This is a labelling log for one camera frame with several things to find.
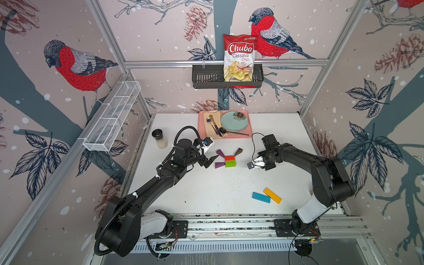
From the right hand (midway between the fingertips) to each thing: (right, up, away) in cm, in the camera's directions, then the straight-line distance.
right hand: (260, 157), depth 96 cm
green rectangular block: (-18, -3, -2) cm, 19 cm away
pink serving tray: (-6, +14, +12) cm, 20 cm away
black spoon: (-22, +16, +15) cm, 31 cm away
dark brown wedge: (-13, +3, +3) cm, 13 cm away
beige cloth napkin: (-30, +15, +15) cm, 37 cm away
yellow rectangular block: (+3, -18, -12) cm, 22 cm away
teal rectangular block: (-3, -19, -11) cm, 22 cm away
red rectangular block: (-18, -1, +1) cm, 18 cm away
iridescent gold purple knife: (-27, +20, +19) cm, 38 cm away
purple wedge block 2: (-25, -4, -3) cm, 26 cm away
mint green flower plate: (-13, +23, +22) cm, 34 cm away
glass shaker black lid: (-60, +9, +2) cm, 60 cm away
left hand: (-28, +9, -15) cm, 33 cm away
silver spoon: (-32, +23, +20) cm, 44 cm away
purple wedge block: (-24, +3, +3) cm, 25 cm away
